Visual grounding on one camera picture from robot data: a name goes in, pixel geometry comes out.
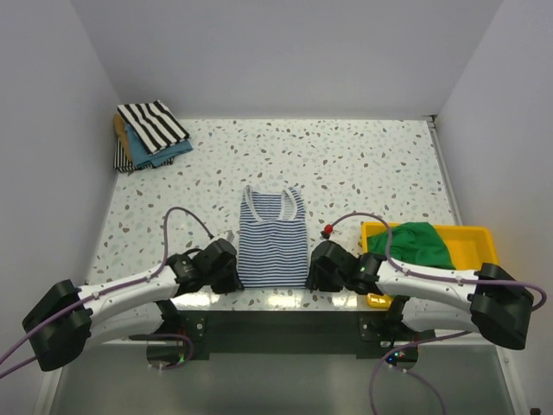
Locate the blue white striped tank top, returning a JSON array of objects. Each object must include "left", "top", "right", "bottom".
[{"left": 238, "top": 186, "right": 308, "bottom": 289}]

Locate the yellow plastic tray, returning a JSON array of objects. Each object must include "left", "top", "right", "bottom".
[{"left": 359, "top": 221, "right": 499, "bottom": 310}]

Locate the mustard folded tank top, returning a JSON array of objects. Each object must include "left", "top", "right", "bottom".
[{"left": 113, "top": 113, "right": 132, "bottom": 162}]

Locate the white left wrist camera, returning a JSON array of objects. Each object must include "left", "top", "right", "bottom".
[{"left": 213, "top": 229, "right": 235, "bottom": 244}]

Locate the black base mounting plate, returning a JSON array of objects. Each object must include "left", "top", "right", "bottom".
[{"left": 128, "top": 309, "right": 437, "bottom": 362}]

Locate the aluminium frame rail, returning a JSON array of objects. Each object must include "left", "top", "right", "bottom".
[{"left": 35, "top": 116, "right": 529, "bottom": 414}]

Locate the blue folded tank top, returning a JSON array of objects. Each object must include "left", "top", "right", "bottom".
[{"left": 124, "top": 124, "right": 194, "bottom": 169}]

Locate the black white wide-striped folded top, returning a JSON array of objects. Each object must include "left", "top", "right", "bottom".
[{"left": 117, "top": 100, "right": 189, "bottom": 155}]

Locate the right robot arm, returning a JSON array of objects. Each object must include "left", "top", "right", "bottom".
[{"left": 307, "top": 240, "right": 534, "bottom": 350}]

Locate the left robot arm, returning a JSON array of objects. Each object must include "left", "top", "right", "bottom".
[{"left": 22, "top": 239, "right": 243, "bottom": 372}]

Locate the thin-striped black white folded top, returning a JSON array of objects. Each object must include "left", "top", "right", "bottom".
[{"left": 113, "top": 139, "right": 175, "bottom": 173}]

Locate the green tank top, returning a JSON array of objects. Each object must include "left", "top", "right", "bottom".
[{"left": 390, "top": 222, "right": 455, "bottom": 270}]

